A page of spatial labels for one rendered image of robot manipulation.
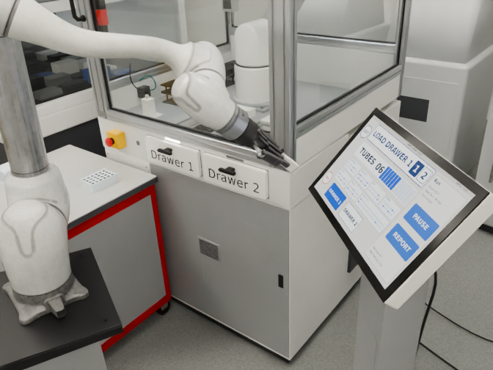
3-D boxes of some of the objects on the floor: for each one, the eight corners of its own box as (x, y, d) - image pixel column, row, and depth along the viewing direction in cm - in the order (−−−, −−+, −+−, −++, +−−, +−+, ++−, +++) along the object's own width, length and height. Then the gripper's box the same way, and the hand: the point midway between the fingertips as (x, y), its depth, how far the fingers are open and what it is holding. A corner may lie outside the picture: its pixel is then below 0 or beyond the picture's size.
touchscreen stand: (309, 542, 149) (319, 280, 101) (273, 414, 188) (268, 182, 140) (458, 504, 157) (533, 244, 109) (394, 389, 196) (428, 161, 148)
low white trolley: (77, 394, 200) (31, 242, 164) (-1, 330, 235) (-53, 192, 198) (177, 312, 240) (157, 175, 204) (97, 268, 274) (69, 144, 238)
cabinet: (291, 374, 205) (292, 211, 167) (130, 283, 262) (103, 146, 224) (384, 259, 270) (400, 124, 232) (239, 206, 327) (232, 91, 289)
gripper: (252, 133, 125) (309, 176, 139) (246, 104, 134) (300, 147, 148) (231, 150, 128) (290, 191, 142) (227, 121, 138) (282, 161, 151)
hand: (287, 163), depth 143 cm, fingers closed
